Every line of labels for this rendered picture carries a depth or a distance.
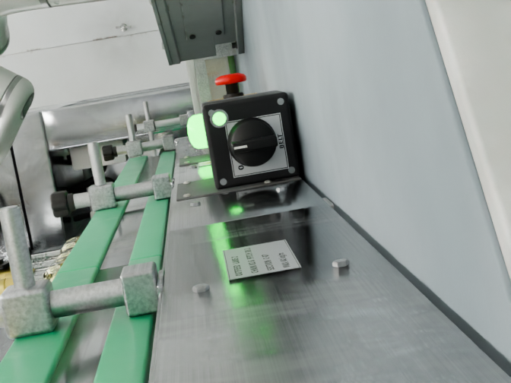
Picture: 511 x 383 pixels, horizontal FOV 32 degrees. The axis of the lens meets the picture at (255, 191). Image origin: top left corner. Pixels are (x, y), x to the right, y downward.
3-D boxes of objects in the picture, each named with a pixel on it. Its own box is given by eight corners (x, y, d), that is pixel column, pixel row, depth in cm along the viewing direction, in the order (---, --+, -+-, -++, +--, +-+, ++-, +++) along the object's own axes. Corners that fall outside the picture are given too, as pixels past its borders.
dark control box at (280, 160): (295, 166, 91) (213, 180, 91) (283, 88, 90) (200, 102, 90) (306, 175, 83) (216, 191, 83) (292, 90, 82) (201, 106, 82)
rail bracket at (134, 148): (185, 200, 160) (115, 213, 159) (168, 107, 157) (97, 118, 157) (185, 203, 157) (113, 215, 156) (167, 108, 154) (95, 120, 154)
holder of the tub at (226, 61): (250, 166, 179) (211, 173, 178) (227, 27, 175) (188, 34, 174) (257, 176, 162) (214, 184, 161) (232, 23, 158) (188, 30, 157)
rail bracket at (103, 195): (177, 194, 100) (57, 214, 99) (165, 128, 99) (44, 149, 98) (176, 198, 96) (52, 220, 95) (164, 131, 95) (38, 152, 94)
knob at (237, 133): (280, 161, 83) (284, 165, 80) (231, 169, 83) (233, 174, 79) (271, 113, 82) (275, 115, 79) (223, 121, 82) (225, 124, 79)
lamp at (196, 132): (213, 145, 117) (190, 149, 116) (207, 111, 116) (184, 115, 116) (214, 148, 112) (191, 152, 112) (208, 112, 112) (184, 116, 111)
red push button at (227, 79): (217, 102, 116) (213, 76, 115) (249, 97, 116) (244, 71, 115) (219, 103, 112) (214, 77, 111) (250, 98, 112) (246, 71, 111)
